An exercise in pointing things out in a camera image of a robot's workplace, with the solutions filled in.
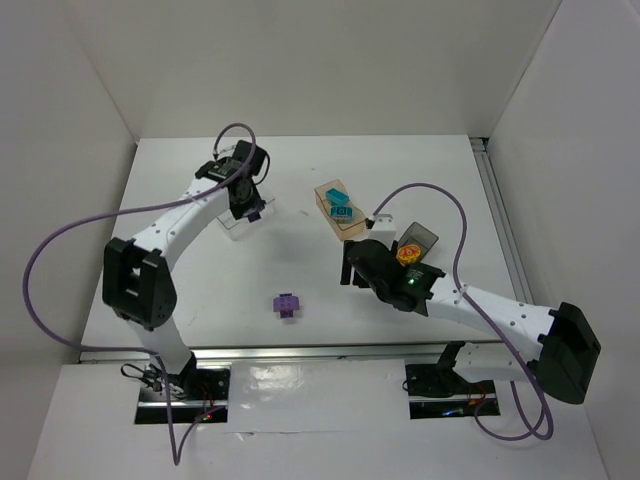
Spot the light purple lego piece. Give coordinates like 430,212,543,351
272,293,300,320

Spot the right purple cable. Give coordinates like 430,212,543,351
369,183,555,442

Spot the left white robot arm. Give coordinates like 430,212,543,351
102,140,270,395

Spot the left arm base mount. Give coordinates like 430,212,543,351
120,363,231,425

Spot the long teal lego brick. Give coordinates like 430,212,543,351
330,205,354,224

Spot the clear plastic container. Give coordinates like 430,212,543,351
217,187,276,241

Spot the curved teal lego brick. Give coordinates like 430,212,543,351
325,188,350,206

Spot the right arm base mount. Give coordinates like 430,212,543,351
402,364,500,420

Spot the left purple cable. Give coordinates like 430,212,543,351
22,123,259,466

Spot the purple cable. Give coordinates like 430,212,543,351
22,123,259,466
369,183,555,442

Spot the aluminium rail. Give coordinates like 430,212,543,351
79,341,459,364
469,138,535,304

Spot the aluminium rail front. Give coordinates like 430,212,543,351
79,341,459,364

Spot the yellow orange printed lego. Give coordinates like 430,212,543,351
396,244,422,266

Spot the grey plastic container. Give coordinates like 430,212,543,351
397,222,439,263

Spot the aluminium rail right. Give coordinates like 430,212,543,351
469,138,535,304

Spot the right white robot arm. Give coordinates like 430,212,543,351
340,239,601,405

